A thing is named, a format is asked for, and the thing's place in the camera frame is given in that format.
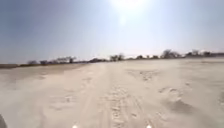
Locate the row of trees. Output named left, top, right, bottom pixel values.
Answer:
left=26, top=48, right=224, bottom=66

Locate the pale sandy ground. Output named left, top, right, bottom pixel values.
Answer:
left=0, top=57, right=224, bottom=128

